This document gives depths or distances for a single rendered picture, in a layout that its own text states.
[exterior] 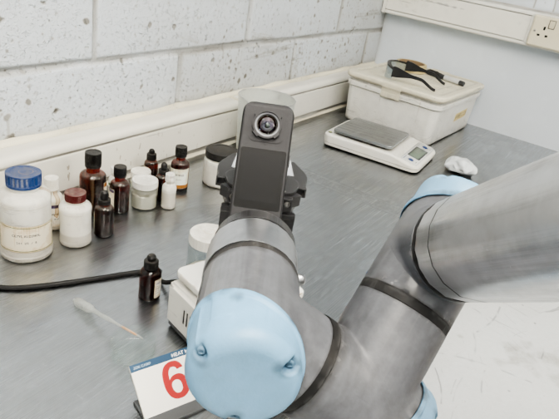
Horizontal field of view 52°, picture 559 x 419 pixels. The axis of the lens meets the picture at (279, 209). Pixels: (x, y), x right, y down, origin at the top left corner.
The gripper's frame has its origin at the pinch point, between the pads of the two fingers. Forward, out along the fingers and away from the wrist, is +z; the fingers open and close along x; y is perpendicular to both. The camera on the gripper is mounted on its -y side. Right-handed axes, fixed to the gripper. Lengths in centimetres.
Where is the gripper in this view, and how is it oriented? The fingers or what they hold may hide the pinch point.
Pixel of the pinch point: (264, 150)
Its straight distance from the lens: 65.7
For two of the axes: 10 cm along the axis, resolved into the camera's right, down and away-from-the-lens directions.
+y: -1.6, 8.9, 4.3
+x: 9.9, 1.4, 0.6
